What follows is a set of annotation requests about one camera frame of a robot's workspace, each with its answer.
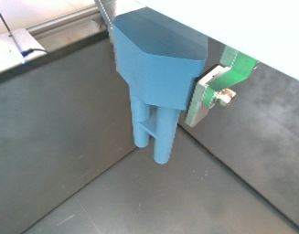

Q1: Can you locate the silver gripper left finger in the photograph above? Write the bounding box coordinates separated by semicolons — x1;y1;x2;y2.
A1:
94;0;116;37

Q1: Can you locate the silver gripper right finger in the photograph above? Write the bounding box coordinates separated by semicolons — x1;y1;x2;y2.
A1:
185;46;257;127

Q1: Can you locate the blue three prong object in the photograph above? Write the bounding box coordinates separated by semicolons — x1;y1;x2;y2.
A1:
114;7;208;165

